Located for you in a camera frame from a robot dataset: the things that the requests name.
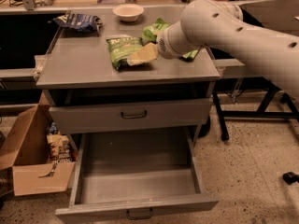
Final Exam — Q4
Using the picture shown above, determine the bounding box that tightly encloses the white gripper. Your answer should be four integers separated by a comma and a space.
127, 21, 204, 66

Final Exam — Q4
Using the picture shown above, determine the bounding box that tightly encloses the green jalapeno chip bag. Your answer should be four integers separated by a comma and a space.
107, 36, 144, 70

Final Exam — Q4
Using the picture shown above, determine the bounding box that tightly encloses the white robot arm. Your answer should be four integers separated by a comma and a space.
127, 0, 299, 99

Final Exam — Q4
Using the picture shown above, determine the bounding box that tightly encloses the green bag with round logo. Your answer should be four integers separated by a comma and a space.
141, 18, 198, 62

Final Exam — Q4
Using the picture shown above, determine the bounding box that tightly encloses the grey drawer cabinet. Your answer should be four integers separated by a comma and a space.
37, 6, 219, 149

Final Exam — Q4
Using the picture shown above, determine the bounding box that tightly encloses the dark blue chip bag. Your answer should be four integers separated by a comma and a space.
52, 13, 103, 34

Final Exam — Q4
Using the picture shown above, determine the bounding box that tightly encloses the grey middle drawer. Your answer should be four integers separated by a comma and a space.
50, 98, 212, 134

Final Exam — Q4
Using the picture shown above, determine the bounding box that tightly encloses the grey open bottom drawer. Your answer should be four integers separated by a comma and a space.
55, 127, 219, 224

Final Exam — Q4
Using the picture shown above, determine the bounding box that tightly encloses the snack bag in box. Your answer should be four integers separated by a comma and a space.
46, 122, 74, 163

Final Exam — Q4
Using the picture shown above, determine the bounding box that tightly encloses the white bowl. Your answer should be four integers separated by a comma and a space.
112, 4, 144, 22

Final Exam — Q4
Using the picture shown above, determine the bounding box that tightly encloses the open cardboard box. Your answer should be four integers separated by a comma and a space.
0, 96, 76, 196

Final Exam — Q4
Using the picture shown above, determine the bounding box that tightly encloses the black object on floor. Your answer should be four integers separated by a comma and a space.
282, 172, 299, 185

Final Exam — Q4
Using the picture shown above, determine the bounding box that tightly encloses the black middle drawer handle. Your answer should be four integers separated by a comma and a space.
121, 110, 148, 119

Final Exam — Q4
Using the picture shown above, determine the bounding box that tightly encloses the black drawer handle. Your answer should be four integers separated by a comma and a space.
126, 208, 153, 220
121, 110, 148, 119

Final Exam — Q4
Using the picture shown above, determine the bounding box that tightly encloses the black table leg frame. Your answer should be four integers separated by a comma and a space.
212, 85, 299, 141

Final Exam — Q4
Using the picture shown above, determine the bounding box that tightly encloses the black bottom drawer handle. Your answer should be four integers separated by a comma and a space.
126, 208, 153, 220

